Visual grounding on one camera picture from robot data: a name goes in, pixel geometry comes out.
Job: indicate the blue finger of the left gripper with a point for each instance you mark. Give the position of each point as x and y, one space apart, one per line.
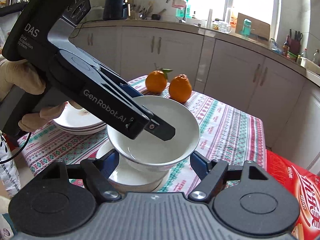
160 128
128 89

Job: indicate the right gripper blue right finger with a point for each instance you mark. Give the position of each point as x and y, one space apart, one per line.
211 174

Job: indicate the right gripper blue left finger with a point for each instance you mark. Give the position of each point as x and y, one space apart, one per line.
97 173

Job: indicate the white floral bowl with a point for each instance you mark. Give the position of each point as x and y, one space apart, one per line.
183 144
134 171

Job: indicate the white plate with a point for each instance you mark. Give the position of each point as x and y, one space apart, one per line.
80 128
86 132
72 117

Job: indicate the chrome kitchen faucet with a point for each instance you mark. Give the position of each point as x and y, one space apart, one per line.
181 5

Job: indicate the white kitchen cabinets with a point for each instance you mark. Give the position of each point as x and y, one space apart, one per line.
284 95

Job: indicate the left gloved hand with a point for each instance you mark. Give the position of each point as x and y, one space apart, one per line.
25 77

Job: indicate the orange with leaf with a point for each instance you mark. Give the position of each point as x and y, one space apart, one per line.
157 80

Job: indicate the bumpy orange without leaf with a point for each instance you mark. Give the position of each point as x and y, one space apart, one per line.
180 88

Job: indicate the dark blue air fryer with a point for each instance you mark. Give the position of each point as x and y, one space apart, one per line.
116 10

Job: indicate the red drink carton box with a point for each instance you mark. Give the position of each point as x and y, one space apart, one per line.
304 185

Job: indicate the cardboard box on counter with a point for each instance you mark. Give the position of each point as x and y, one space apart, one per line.
259 29

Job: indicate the white tray on counter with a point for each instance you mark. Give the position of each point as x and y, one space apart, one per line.
309 65

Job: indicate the dark sauce bottle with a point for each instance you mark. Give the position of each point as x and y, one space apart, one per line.
286 46

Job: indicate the knife block with knives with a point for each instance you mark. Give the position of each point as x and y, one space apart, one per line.
295 38

